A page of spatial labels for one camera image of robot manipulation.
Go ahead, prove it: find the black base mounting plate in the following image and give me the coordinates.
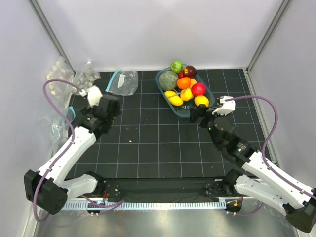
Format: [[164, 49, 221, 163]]
[[84, 177, 241, 203]]

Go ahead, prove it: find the dark red apple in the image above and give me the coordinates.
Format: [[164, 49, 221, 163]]
[[183, 65, 197, 78]]

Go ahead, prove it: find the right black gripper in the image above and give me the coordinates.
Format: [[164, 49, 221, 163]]
[[189, 104, 230, 149]]

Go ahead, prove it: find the orange fruit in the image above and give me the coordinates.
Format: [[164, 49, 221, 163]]
[[177, 77, 191, 89]]

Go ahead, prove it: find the netted green melon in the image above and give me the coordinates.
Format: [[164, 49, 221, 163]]
[[158, 71, 178, 91]]

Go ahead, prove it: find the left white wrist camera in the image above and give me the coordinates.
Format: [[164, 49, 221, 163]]
[[79, 86, 103, 107]]

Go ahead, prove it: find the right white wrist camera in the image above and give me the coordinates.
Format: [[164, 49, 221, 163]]
[[212, 96, 236, 116]]

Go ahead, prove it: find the clear zip bag blue zipper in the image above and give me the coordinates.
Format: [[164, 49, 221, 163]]
[[38, 106, 76, 154]]

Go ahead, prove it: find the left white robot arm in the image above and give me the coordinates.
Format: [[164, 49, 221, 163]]
[[24, 95, 120, 215]]

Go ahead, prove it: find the bumpy green fruit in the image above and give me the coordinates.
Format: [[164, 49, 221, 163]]
[[170, 60, 183, 74]]

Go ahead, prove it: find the peach coloured fruit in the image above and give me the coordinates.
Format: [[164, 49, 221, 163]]
[[190, 79, 197, 88]]

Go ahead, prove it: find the white slotted cable duct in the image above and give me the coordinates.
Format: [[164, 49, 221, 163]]
[[62, 199, 226, 211]]

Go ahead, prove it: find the bag of white pieces right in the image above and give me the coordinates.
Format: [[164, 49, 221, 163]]
[[73, 61, 101, 95]]

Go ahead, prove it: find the teal plastic fruit basin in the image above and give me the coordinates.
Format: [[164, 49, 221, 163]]
[[155, 69, 215, 119]]

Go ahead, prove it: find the empty zip bag back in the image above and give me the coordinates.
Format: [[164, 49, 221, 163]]
[[105, 69, 139, 96]]

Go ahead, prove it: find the yellow lemon left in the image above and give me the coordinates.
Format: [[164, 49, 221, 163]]
[[164, 91, 184, 106]]

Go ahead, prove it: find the bright red apple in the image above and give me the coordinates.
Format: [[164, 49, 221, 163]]
[[191, 82, 206, 96]]

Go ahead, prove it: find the yellow lemon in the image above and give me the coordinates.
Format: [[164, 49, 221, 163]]
[[194, 95, 209, 107], [164, 91, 184, 106]]

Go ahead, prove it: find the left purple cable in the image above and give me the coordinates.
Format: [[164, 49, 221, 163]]
[[33, 79, 124, 222]]

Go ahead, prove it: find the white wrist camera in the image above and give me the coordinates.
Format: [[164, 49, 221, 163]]
[[212, 96, 236, 116], [79, 86, 103, 107]]

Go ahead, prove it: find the yellow pear middle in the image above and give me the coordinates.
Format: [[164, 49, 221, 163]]
[[180, 87, 194, 102]]

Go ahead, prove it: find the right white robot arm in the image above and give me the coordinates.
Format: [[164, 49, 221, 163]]
[[190, 104, 316, 233]]

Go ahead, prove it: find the yellow lemon right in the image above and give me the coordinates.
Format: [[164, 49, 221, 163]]
[[194, 95, 209, 107]]

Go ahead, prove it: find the black grid mat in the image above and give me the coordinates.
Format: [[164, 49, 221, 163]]
[[66, 69, 265, 179]]

